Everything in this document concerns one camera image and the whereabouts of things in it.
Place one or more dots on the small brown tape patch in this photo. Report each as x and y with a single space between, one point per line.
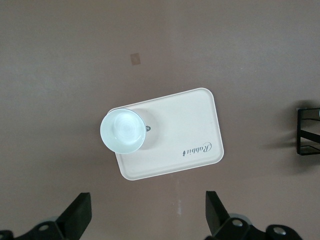
135 59

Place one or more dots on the white ceramic bowl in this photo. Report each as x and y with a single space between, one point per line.
122 131

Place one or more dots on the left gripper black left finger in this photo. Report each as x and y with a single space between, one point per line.
75 217

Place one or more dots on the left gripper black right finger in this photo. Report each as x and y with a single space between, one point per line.
217 215

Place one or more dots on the beige rabbit print tray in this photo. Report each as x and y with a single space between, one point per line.
180 117

